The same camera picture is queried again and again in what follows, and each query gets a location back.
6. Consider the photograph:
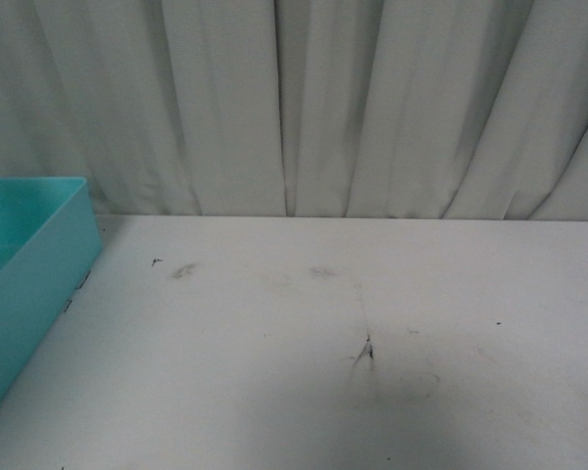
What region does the white pleated curtain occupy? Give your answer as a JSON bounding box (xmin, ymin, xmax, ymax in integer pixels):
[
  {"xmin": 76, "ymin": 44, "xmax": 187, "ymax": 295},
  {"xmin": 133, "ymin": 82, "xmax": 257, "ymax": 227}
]
[{"xmin": 0, "ymin": 1, "xmax": 588, "ymax": 221}]

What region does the turquoise plastic storage box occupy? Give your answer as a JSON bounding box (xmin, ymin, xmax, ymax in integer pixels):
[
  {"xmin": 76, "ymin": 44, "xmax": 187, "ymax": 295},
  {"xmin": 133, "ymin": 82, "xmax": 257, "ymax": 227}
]
[{"xmin": 0, "ymin": 177, "xmax": 102, "ymax": 401}]

